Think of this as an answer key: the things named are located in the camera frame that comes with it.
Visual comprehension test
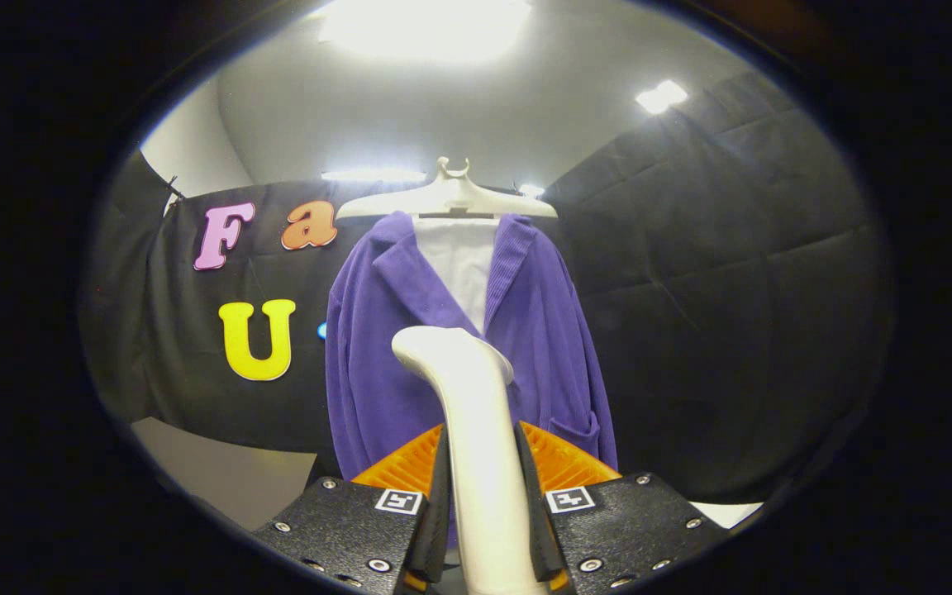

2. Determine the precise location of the long ceiling light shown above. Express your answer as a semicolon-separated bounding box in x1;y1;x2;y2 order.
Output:
321;169;427;184

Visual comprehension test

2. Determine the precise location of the large bright ceiling light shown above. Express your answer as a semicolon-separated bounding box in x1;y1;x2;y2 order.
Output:
319;0;531;66

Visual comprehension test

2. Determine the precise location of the white garment steamer head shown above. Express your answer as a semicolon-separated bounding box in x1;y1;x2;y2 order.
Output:
392;326;550;595

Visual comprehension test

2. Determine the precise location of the twin panel ceiling light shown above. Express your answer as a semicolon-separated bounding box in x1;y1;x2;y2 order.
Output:
635;79;689;116

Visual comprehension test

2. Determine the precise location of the white clothes hanger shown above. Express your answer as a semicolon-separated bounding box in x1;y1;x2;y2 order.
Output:
336;157;559;221

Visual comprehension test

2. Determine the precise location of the purple jacket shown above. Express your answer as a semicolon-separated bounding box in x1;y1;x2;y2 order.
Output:
326;211;619;482

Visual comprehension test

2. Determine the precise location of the black backdrop cloth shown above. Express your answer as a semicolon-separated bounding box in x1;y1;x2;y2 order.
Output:
79;70;894;505

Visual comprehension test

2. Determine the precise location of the white shirt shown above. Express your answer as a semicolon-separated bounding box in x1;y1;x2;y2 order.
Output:
412;217;500;333

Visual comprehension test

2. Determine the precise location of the white flat board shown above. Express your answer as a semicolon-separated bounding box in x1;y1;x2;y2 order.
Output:
689;501;765;531

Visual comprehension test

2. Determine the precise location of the grey cabinet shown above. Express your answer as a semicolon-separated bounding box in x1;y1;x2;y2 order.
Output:
131;417;317;531

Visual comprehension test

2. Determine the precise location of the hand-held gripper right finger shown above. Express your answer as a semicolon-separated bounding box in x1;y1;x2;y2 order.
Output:
513;420;729;595

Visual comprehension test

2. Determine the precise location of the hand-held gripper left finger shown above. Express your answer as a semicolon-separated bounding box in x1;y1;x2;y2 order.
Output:
249;423;452;595

